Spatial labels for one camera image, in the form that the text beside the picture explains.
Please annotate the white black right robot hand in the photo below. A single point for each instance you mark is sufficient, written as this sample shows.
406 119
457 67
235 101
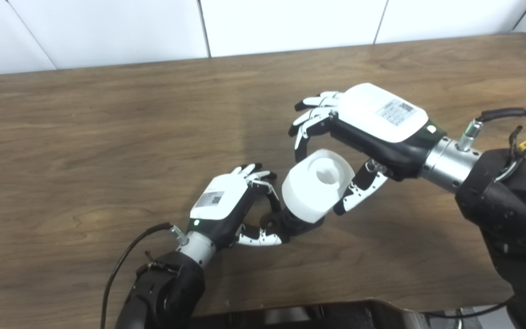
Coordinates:
377 114

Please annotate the round white piece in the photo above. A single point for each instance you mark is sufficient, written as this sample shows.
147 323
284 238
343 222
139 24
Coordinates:
308 192

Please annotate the black robot torso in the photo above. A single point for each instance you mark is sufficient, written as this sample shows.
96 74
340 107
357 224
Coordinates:
336 315

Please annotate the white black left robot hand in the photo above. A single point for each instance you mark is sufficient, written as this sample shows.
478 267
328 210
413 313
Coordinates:
219 201

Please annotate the black flanged holder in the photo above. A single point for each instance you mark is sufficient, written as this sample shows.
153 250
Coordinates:
295 225

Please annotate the metal tube under table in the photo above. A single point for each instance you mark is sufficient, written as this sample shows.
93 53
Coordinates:
458 320

